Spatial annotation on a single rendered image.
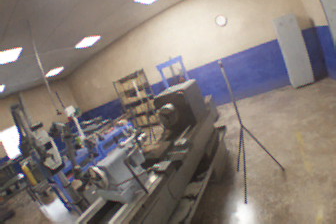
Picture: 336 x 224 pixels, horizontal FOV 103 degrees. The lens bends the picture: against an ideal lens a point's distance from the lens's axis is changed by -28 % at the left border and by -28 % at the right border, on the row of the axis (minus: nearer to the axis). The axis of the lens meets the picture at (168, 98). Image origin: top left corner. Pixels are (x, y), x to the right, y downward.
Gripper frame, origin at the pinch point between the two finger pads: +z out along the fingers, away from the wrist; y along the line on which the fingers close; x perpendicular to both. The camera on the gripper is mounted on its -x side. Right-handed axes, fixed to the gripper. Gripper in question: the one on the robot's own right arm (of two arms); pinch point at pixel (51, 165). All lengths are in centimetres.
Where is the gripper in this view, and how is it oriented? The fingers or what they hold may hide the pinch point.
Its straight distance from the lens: 159.9
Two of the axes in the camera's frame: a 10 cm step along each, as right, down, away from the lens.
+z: 7.4, 6.6, -1.3
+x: -5.2, 6.9, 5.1
